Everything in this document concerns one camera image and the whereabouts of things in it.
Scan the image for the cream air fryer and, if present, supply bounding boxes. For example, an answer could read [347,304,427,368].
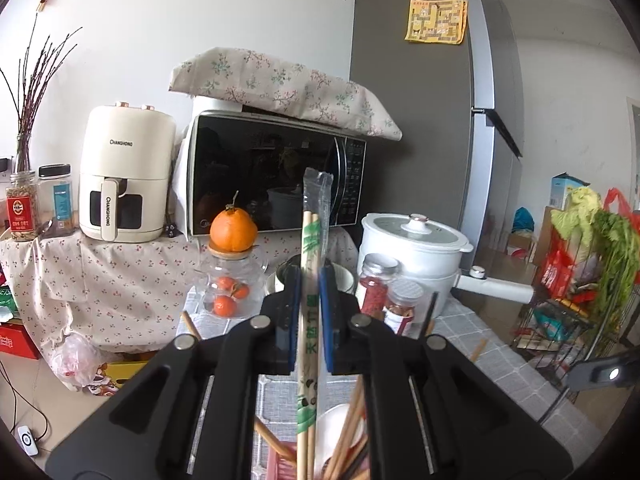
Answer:
[78,102,176,243]

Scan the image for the short labelled snack jar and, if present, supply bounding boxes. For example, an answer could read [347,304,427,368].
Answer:
[383,278,425,335]

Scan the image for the floral cloth on microwave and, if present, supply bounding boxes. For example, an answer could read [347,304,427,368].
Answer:
[169,47,402,141]

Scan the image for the black chopstick gold band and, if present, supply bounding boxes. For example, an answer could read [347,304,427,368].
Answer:
[418,292,439,339]

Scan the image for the wooden chopstick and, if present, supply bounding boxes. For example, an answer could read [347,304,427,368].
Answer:
[469,338,488,363]

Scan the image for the disposable chopsticks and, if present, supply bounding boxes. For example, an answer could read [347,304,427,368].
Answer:
[296,168,333,479]

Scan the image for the tall red-filled jar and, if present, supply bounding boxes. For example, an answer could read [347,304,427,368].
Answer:
[356,254,399,321]

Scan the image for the glass jar with tangerines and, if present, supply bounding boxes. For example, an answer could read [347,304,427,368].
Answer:
[194,242,268,318]

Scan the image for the yellow paper on fridge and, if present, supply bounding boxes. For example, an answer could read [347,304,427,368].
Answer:
[405,0,468,46]

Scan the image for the red labelled nut jar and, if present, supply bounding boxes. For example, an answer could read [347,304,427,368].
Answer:
[6,170,39,242]

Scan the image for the floral table cloth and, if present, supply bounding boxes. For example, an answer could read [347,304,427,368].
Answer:
[0,226,362,391]

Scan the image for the small orange tangerines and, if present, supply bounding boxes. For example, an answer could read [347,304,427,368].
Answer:
[212,275,250,318]

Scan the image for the grey quilted table cloth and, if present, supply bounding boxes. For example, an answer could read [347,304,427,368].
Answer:
[183,286,603,479]

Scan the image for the pink perforated utensil basket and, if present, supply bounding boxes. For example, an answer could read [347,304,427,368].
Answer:
[266,438,371,480]

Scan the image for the white electric cooking pot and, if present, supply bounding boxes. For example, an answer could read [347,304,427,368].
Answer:
[357,214,534,316]

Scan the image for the red box on floor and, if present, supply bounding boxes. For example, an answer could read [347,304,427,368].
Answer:
[0,323,40,360]

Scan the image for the white bowl with green knob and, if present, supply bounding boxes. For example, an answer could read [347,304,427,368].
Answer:
[265,254,356,295]

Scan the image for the grey refrigerator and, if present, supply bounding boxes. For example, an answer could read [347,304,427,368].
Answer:
[350,0,524,268]

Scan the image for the dry branches in jar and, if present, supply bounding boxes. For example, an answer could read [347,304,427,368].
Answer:
[1,14,82,174]

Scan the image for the large orange on jar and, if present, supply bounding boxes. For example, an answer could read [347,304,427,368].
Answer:
[209,192,258,252]

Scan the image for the wire rack with vegetables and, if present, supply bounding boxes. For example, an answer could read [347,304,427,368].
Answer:
[511,186,639,388]

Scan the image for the black microwave oven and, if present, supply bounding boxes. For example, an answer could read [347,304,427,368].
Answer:
[171,110,367,237]

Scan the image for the blue labelled clear jar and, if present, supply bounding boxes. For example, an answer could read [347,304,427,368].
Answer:
[38,164,75,237]

